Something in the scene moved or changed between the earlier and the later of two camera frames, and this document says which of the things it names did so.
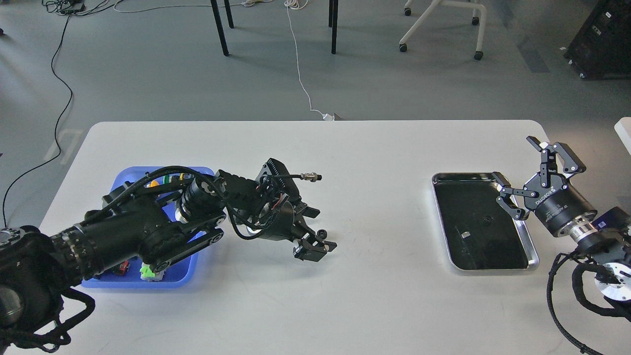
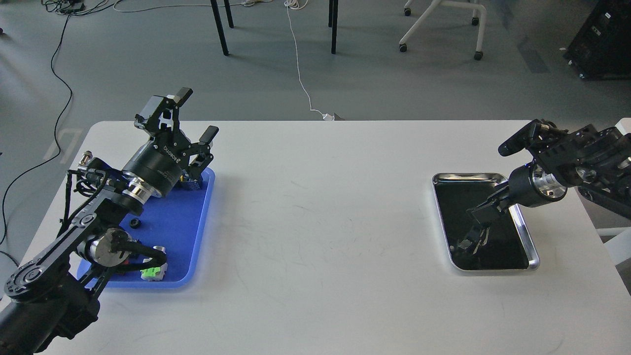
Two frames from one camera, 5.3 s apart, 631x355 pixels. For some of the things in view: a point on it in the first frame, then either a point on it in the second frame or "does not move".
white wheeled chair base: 478,54 does not move
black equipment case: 602,49 does not move
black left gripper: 284,223 → 169,158
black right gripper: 559,208 → 529,185
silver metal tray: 479,233 does not move
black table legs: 225,47 does not move
